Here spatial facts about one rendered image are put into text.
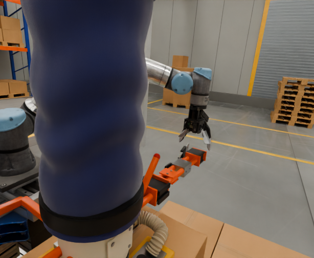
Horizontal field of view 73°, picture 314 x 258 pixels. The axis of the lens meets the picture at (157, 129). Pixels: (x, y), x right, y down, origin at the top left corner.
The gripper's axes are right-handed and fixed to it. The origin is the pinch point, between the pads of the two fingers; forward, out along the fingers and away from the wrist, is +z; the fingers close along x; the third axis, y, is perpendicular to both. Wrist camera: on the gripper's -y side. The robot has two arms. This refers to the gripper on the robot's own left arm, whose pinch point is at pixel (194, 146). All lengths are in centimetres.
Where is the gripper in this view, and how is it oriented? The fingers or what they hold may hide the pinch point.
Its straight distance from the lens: 102.3
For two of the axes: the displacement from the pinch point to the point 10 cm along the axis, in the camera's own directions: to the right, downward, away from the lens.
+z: -0.8, 9.5, 3.0
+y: -5.5, 2.1, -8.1
